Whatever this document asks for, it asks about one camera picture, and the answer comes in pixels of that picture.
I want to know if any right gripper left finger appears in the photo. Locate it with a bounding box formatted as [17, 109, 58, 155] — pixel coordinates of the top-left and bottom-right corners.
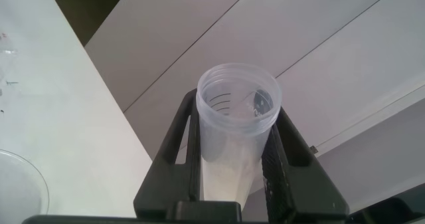
[133, 88, 202, 220]

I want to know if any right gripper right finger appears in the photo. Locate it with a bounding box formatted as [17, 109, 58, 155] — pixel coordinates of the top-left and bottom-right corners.
[261, 106, 350, 224]

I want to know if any yellow pigment test tube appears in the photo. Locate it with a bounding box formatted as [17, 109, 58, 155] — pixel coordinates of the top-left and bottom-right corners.
[195, 62, 283, 210]

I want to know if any clear glass beaker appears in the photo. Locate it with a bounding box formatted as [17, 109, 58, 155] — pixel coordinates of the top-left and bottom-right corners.
[0, 149, 50, 224]

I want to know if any white folding partition screen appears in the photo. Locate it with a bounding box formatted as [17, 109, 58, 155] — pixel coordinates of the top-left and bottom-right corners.
[84, 0, 425, 215]

